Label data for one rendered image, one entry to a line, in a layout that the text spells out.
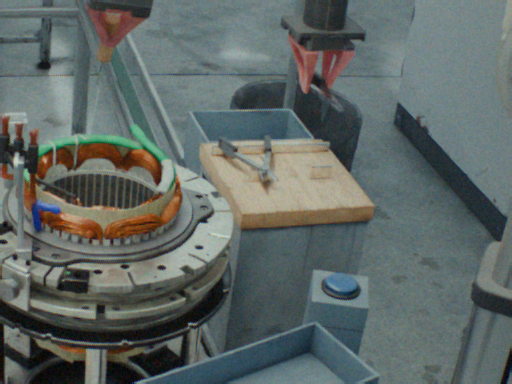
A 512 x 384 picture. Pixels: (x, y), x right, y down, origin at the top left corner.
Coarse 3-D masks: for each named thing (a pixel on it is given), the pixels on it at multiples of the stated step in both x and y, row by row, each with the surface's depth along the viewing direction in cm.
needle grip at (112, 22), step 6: (108, 18) 108; (114, 18) 109; (108, 24) 108; (114, 24) 108; (108, 30) 109; (114, 30) 109; (102, 48) 111; (108, 48) 111; (102, 54) 111; (108, 54) 112; (102, 60) 112; (108, 60) 112
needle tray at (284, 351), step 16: (288, 336) 106; (304, 336) 108; (320, 336) 108; (240, 352) 103; (256, 352) 104; (272, 352) 106; (288, 352) 108; (304, 352) 109; (320, 352) 108; (336, 352) 106; (352, 352) 104; (192, 368) 100; (208, 368) 101; (224, 368) 103; (240, 368) 104; (256, 368) 106; (272, 368) 107; (288, 368) 107; (304, 368) 107; (320, 368) 107; (336, 368) 106; (352, 368) 104; (368, 368) 102
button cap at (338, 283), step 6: (330, 276) 121; (336, 276) 121; (342, 276) 121; (348, 276) 121; (330, 282) 119; (336, 282) 119; (342, 282) 119; (348, 282) 120; (354, 282) 120; (330, 288) 119; (336, 288) 119; (342, 288) 118; (348, 288) 119; (354, 288) 119; (342, 294) 118; (348, 294) 119
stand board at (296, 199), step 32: (224, 160) 141; (256, 160) 142; (288, 160) 143; (320, 160) 144; (224, 192) 135; (256, 192) 133; (288, 192) 134; (320, 192) 135; (352, 192) 136; (256, 224) 129; (288, 224) 131
